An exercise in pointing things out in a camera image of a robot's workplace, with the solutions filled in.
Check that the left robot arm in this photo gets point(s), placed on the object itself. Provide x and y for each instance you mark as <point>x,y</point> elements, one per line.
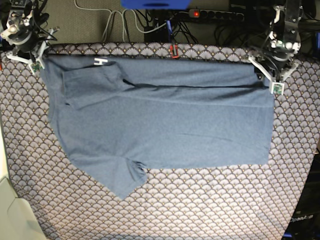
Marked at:
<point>282,41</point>

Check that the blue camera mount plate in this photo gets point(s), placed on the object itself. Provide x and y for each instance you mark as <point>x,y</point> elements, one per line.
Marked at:
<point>155,4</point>

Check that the white power strip red switch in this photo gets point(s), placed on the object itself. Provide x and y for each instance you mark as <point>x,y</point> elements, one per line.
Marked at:
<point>204,14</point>

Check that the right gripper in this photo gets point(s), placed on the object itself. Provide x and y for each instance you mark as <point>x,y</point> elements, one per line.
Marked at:
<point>27,43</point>

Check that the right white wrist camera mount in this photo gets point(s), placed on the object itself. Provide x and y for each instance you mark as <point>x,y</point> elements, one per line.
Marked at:
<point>35,65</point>

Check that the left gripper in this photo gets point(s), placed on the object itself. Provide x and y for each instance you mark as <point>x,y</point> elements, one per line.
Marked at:
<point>277,56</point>

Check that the red black table clamp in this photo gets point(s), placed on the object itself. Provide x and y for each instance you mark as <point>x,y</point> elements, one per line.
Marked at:
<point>174,51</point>

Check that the black OpenArm base box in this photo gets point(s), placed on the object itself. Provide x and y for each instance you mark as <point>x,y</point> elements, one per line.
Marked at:
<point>305,222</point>

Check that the fan patterned tablecloth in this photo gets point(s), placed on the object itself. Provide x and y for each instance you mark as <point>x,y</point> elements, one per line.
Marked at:
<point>245,202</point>

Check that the blue T-shirt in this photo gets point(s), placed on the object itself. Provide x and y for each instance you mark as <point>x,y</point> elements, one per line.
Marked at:
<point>115,117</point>

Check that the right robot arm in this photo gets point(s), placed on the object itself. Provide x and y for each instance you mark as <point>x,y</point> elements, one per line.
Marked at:
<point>21,27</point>

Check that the grey white plastic bin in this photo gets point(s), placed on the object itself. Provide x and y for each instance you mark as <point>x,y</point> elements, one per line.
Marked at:
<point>17,219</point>

